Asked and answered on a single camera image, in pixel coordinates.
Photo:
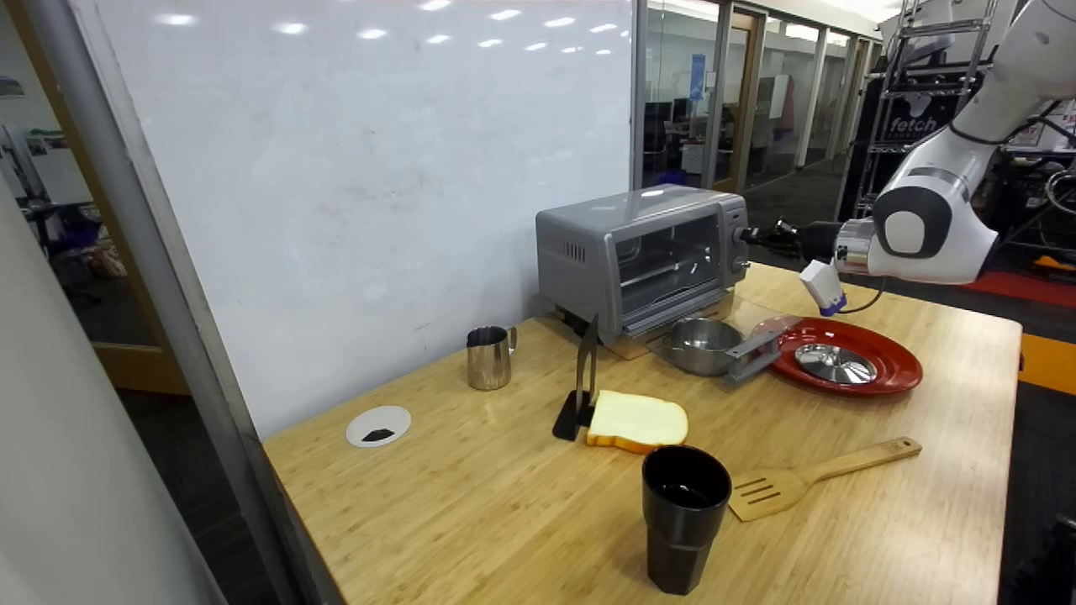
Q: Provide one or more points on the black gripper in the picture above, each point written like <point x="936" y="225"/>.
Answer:
<point x="797" y="237"/>

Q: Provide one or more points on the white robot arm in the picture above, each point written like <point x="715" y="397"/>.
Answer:
<point x="952" y="212"/>

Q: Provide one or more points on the silver toaster oven knob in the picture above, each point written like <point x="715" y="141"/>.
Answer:
<point x="742" y="267"/>

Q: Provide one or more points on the glass toaster oven door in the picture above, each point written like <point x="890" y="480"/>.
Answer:
<point x="758" y="347"/>

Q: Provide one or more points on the silver toaster oven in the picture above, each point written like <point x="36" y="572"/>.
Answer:
<point x="608" y="252"/>

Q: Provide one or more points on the steel bowl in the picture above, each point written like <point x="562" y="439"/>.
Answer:
<point x="702" y="349"/>

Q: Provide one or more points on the red plate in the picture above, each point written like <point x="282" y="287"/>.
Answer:
<point x="892" y="365"/>

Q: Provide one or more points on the black equipment rack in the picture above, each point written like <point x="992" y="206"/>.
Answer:
<point x="897" y="101"/>

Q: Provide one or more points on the wooden slotted spatula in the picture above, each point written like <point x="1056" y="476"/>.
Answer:
<point x="827" y="464"/>

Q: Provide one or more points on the toy bread slice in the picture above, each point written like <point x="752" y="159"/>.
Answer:
<point x="641" y="420"/>

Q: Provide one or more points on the black plastic cup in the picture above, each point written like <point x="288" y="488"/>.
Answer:
<point x="683" y="524"/>

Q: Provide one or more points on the small steel mug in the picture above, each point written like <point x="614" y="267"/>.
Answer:
<point x="489" y="356"/>

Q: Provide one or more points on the white table grommet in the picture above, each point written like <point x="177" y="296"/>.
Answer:
<point x="377" y="429"/>

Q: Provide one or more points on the grey whiteboard frame post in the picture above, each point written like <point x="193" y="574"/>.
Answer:
<point x="157" y="271"/>

